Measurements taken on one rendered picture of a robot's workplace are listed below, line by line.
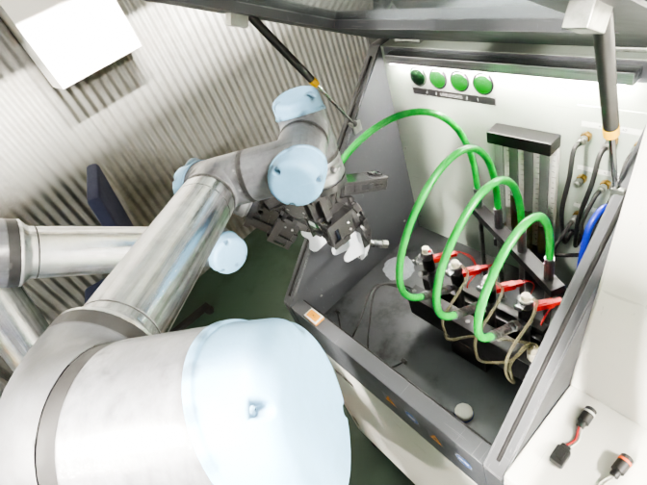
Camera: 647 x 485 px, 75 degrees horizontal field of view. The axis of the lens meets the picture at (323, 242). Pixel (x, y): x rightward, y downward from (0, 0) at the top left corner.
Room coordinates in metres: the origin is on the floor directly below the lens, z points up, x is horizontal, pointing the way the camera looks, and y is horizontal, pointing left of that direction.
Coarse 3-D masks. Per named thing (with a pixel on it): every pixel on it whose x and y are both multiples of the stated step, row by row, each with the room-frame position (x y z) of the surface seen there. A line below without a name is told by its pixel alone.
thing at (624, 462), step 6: (618, 456) 0.20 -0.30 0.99; (624, 456) 0.20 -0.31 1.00; (630, 456) 0.20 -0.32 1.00; (618, 462) 0.20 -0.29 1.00; (624, 462) 0.19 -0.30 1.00; (630, 462) 0.19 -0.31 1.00; (612, 468) 0.19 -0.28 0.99; (618, 468) 0.19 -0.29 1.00; (624, 468) 0.19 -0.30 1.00; (612, 474) 0.18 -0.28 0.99; (618, 474) 0.18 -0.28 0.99; (624, 474) 0.18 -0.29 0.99
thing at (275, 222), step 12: (252, 204) 0.76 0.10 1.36; (264, 204) 0.78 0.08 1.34; (252, 216) 0.76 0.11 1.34; (264, 216) 0.77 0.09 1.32; (276, 216) 0.76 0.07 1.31; (288, 216) 0.74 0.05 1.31; (300, 216) 0.74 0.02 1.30; (264, 228) 0.76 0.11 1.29; (276, 228) 0.74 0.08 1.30; (288, 228) 0.74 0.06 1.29; (276, 240) 0.74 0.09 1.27; (288, 240) 0.73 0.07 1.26
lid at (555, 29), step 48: (144, 0) 0.92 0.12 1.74; (192, 0) 0.87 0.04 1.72; (240, 0) 0.88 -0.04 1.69; (288, 0) 0.79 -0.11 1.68; (336, 0) 0.71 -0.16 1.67; (384, 0) 0.64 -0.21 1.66; (432, 0) 0.58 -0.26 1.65; (480, 0) 0.52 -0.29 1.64; (528, 0) 0.39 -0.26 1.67; (576, 0) 0.35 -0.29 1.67; (624, 0) 0.32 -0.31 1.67; (624, 48) 0.60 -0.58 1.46
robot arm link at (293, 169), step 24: (264, 144) 0.54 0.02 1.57; (288, 144) 0.51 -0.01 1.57; (312, 144) 0.51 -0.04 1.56; (240, 168) 0.52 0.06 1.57; (264, 168) 0.51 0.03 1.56; (288, 168) 0.47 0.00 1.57; (312, 168) 0.47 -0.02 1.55; (264, 192) 0.51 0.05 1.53; (288, 192) 0.48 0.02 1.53; (312, 192) 0.47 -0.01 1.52
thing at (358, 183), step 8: (352, 176) 0.65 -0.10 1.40; (360, 176) 0.65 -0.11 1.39; (368, 176) 0.65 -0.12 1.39; (376, 176) 0.65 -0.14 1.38; (384, 176) 0.65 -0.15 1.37; (352, 184) 0.62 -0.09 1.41; (360, 184) 0.62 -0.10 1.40; (368, 184) 0.63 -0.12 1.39; (376, 184) 0.64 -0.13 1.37; (384, 184) 0.64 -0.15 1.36; (344, 192) 0.61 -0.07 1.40; (352, 192) 0.62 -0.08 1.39; (360, 192) 0.62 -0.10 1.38
